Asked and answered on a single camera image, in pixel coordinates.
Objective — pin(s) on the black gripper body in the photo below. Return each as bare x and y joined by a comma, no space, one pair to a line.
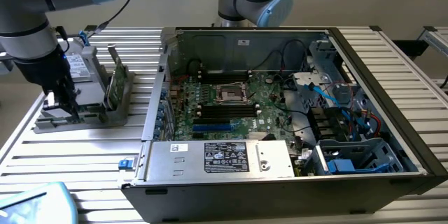
42,72

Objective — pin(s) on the green RAM stick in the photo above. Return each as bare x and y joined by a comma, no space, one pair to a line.
91,108

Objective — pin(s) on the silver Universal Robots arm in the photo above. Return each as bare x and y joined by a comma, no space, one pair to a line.
25,24

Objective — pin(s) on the black RAM slot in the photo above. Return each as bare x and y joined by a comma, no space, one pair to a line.
225,72
225,78
227,105
227,116
225,75
227,109
227,112

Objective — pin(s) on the grey parts rack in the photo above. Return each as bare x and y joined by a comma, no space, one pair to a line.
91,125

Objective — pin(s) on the silver hard disk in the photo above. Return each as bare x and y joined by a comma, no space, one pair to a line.
86,74

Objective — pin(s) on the blue rack clip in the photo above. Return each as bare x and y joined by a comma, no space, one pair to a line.
83,39

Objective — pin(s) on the green graphics card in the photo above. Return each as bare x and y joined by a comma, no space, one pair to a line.
121,77

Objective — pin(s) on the blue case latch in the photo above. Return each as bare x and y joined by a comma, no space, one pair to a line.
126,163

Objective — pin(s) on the teal robot joint cap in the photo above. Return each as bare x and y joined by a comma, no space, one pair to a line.
35,205

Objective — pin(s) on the black expansion slot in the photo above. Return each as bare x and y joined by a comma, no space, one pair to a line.
211,121

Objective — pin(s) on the blue expansion slot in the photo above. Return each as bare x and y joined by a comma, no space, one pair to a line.
214,128

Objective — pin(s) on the silver power supply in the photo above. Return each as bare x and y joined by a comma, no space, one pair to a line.
197,161

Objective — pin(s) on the metal CPU socket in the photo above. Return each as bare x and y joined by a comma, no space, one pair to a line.
231,93

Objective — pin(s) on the black power supply label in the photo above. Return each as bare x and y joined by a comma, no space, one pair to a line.
227,157

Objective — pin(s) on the green motherboard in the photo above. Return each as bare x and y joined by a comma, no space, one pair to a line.
266,108

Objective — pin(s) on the silver chipset heatsink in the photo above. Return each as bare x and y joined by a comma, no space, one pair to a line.
263,136

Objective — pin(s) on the round coin battery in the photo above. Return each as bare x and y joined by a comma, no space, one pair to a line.
269,79

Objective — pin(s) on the black open PC case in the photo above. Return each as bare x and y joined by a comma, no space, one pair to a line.
245,200

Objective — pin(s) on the metal drive cage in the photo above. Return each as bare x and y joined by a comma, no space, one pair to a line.
323,77

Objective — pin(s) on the grey disk bay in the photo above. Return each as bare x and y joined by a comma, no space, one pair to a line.
354,149

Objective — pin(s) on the grey metal side frame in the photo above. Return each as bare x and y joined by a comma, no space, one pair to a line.
434,37

